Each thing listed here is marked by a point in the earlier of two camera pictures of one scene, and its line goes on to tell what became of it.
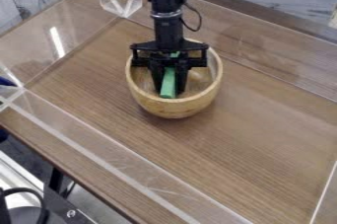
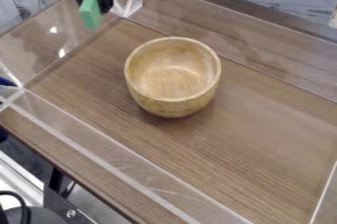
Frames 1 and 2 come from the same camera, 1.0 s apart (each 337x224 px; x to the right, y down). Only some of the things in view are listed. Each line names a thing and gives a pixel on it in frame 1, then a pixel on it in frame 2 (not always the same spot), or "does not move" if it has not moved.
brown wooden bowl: (202, 85) does not move
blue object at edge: (4, 81) does not move
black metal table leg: (56, 182) does not move
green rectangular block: (168, 79) -> (89, 10)
